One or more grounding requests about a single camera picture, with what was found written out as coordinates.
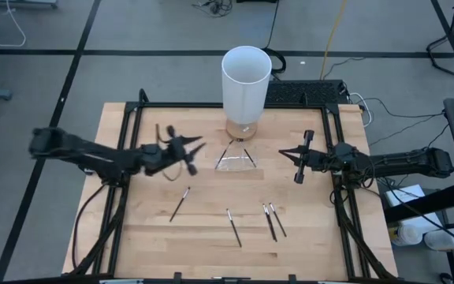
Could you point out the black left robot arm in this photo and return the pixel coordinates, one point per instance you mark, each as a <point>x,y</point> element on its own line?
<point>93,155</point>

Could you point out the clear acrylic organizer container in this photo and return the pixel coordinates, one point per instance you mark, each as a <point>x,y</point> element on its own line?
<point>237,163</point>

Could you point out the white paper roll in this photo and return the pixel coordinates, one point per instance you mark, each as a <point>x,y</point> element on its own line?
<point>410,234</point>
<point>443,240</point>

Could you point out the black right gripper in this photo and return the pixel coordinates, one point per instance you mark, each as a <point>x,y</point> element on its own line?
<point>315,161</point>

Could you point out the grey metal cart base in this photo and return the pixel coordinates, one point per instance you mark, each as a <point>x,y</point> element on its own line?
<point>24,2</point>

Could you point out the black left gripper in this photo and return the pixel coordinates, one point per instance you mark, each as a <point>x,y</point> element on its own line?
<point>164,158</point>

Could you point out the white paper sheet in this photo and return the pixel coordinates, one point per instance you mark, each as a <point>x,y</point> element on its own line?
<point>408,193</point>

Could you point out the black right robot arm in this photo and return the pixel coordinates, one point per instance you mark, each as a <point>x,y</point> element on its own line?
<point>400,163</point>

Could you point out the black aluminium rig frame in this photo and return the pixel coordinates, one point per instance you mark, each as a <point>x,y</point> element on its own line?
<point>172,105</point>

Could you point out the black perforated metal box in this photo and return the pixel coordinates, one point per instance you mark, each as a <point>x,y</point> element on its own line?
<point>309,92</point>

